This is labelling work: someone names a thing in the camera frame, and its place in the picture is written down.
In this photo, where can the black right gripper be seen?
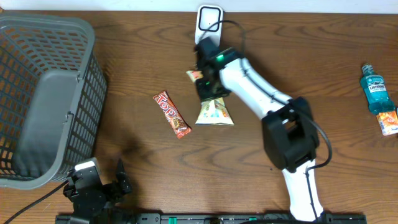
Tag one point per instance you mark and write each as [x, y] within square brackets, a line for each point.
[205, 94]

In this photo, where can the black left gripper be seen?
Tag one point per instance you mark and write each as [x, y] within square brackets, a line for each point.
[124, 180]

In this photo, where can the yellow snack chips bag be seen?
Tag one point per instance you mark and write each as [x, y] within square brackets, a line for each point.
[213, 112]

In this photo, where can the red chocolate bar wrapper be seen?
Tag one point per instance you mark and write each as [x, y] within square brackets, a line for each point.
[175, 119]

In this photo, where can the teal mouthwash bottle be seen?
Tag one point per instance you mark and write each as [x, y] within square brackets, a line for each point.
[375, 90]

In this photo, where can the small orange snack packet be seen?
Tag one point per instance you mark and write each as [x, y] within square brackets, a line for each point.
[388, 122]

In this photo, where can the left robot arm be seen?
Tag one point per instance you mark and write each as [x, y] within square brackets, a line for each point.
[93, 201]

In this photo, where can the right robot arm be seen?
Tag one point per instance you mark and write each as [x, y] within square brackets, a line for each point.
[290, 134]

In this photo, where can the grey plastic mesh basket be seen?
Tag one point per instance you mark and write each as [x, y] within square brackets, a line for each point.
[52, 97]

